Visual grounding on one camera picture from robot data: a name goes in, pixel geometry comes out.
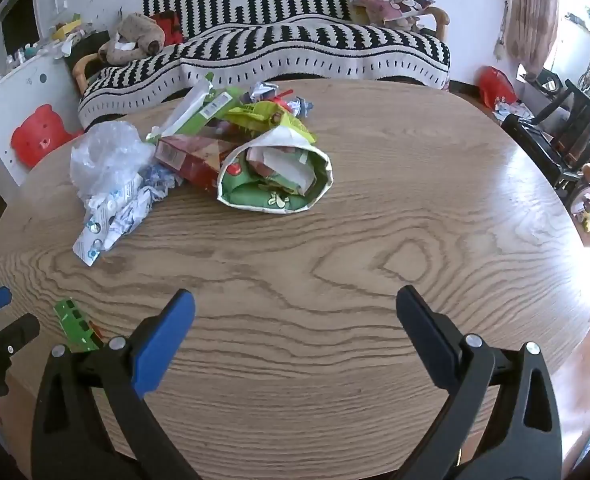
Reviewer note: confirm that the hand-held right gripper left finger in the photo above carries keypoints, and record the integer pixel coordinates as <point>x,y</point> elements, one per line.
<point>167,330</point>

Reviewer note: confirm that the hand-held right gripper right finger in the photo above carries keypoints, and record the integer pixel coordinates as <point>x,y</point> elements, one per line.
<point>425,330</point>

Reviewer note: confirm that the small green card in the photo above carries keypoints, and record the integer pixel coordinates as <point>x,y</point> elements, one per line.
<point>77,325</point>

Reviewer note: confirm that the white blue crumpled wrapper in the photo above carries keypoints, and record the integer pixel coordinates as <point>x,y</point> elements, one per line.
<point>120,215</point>

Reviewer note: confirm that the green white paper bag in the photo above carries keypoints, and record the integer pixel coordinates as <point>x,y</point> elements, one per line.
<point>255,195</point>

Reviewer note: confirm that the red carton box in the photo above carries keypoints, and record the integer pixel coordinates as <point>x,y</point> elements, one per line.
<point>195,160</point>

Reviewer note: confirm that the clear plastic bag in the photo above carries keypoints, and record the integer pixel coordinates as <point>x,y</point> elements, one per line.
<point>107,157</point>

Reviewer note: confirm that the white cabinet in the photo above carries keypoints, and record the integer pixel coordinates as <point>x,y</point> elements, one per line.
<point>20,90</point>

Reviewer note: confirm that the black wooden chair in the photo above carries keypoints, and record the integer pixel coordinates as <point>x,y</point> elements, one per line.
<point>545,142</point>

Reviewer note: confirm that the green white long package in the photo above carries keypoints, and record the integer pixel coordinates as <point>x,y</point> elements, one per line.
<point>200,107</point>

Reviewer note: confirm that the yellow-green snack wrapper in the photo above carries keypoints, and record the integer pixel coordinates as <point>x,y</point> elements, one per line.
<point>265,115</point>

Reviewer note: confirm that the crumpled silver wrapper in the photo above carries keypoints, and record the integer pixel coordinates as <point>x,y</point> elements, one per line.
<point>300,107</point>
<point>265,92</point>

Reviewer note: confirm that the brown plush toy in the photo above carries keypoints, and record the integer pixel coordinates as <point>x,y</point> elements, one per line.
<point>135,35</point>

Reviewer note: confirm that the red plush cushion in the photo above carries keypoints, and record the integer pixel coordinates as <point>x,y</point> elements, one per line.
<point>172,27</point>

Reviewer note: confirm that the black white striped sofa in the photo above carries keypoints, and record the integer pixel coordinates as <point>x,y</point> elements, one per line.
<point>295,45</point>

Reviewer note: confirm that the pink patterned pillow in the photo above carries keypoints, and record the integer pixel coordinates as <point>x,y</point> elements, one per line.
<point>390,7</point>

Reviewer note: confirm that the floral curtain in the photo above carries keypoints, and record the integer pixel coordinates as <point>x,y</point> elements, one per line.
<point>532,15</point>

